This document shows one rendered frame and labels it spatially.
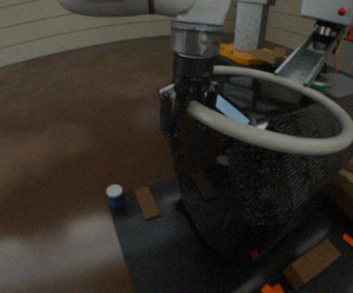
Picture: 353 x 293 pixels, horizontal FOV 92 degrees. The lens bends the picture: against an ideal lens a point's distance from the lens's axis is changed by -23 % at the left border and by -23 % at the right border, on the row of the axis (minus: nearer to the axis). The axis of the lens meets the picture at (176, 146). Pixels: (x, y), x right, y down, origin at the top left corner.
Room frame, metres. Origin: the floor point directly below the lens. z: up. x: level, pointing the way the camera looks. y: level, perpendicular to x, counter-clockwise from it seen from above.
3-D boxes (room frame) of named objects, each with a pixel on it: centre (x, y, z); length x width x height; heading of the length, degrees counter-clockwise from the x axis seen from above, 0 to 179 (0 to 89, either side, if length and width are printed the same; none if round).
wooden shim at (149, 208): (0.83, 0.19, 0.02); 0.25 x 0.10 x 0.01; 23
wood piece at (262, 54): (1.42, -0.63, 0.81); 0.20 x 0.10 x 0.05; 31
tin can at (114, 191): (0.82, 0.38, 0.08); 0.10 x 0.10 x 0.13
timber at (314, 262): (0.32, -0.73, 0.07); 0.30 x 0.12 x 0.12; 111
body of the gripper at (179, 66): (0.39, -0.03, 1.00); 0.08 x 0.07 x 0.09; 120
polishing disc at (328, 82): (0.94, -0.69, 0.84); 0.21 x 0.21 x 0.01
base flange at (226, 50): (1.67, -0.57, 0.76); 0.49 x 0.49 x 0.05; 23
